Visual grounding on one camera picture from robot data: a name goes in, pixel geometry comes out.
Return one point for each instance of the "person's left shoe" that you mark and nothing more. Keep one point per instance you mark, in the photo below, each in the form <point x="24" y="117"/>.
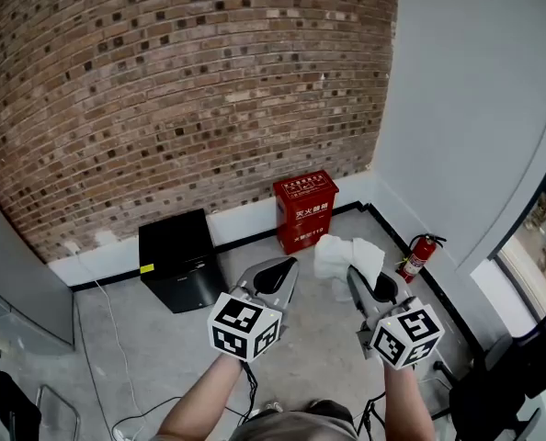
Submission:
<point x="273" y="406"/>

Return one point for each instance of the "black office chair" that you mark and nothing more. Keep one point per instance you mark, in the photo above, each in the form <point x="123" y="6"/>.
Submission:
<point x="493" y="393"/>

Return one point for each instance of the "person's right forearm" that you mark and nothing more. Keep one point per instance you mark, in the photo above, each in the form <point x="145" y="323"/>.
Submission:
<point x="404" y="402"/>

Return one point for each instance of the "metal chair frame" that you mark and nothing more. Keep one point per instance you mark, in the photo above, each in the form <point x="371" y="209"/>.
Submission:
<point x="76" y="418"/>

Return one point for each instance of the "black box cabinet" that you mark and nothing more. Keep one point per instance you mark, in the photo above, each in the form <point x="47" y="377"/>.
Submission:
<point x="181" y="255"/>

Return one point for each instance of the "red fire extinguisher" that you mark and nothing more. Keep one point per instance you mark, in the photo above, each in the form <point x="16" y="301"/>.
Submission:
<point x="417" y="257"/>

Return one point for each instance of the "person's grey shirt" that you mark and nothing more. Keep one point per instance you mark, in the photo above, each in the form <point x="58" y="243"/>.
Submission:
<point x="296" y="430"/>

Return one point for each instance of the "person's left forearm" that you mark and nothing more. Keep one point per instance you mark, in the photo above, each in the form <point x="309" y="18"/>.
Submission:
<point x="204" y="398"/>

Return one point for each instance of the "white power strip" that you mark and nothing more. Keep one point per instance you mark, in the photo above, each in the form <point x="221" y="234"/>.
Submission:
<point x="126" y="432"/>

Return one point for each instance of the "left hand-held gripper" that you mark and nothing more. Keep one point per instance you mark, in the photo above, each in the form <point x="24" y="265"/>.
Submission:
<point x="243" y="329"/>

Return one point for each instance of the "red fire extinguisher box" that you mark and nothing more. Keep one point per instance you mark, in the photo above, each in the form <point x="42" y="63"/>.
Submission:
<point x="305" y="214"/>

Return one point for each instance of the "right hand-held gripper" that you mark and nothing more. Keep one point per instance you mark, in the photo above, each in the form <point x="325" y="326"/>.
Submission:
<point x="406" y="338"/>

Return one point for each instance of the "person's black trousers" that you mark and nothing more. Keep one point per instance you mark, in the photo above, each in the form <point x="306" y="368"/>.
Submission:
<point x="330" y="411"/>

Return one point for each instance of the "window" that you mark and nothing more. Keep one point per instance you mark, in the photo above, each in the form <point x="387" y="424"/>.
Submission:
<point x="535" y="246"/>

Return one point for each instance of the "white cloth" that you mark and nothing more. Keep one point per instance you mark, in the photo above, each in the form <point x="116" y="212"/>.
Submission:
<point x="342" y="255"/>

